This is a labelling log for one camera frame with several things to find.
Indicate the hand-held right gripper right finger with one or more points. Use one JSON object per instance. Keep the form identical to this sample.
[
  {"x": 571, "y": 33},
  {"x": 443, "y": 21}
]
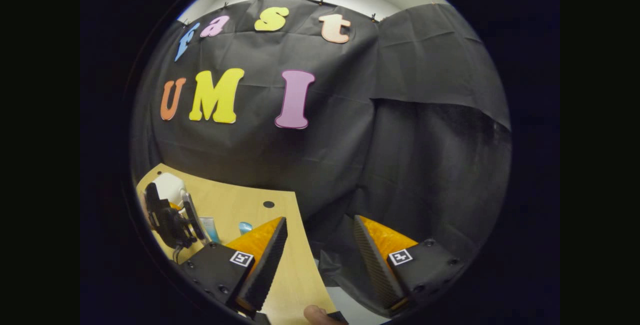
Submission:
[{"x": 375, "y": 270}]

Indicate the white and blue tube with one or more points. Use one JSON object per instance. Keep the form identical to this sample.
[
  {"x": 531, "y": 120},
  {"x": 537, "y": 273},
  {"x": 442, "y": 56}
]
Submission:
[{"x": 210, "y": 230}]

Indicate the green bottle with blue cap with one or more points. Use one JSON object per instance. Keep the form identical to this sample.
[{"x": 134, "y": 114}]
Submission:
[{"x": 245, "y": 228}]

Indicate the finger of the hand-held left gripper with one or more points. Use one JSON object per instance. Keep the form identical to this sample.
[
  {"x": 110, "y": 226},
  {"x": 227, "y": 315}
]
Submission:
[{"x": 175, "y": 206}]

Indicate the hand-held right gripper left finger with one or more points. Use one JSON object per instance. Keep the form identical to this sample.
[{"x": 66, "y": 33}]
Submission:
[{"x": 267, "y": 265}]

